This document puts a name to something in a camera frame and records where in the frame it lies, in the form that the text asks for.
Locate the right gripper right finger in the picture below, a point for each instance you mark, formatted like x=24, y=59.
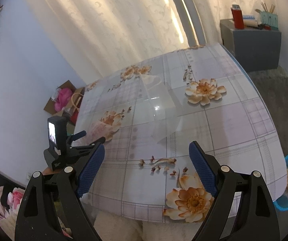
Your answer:
x=256, y=218

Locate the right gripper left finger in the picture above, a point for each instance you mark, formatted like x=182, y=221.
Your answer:
x=51, y=209

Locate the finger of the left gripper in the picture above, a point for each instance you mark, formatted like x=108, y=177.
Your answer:
x=75, y=137

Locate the clear plastic bag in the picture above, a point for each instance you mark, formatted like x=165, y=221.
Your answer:
x=162, y=107

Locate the cardboard box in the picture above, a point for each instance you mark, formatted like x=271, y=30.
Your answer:
x=49, y=107

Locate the red paper gift bag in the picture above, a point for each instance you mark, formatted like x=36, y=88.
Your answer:
x=76, y=100

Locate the pink plush item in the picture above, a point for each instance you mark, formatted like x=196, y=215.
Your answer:
x=62, y=97

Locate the floral tablecloth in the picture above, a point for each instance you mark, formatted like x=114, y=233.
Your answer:
x=215, y=104

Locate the white lace curtain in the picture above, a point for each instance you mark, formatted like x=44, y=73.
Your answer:
x=99, y=37

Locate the grey cabinet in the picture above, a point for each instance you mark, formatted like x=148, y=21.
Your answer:
x=254, y=49

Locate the wooden rolling pin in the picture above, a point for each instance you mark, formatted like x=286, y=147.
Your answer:
x=251, y=23

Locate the teal utensil holder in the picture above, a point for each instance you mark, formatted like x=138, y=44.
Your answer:
x=269, y=19

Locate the red thermos bottle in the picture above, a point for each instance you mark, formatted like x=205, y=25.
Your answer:
x=237, y=16

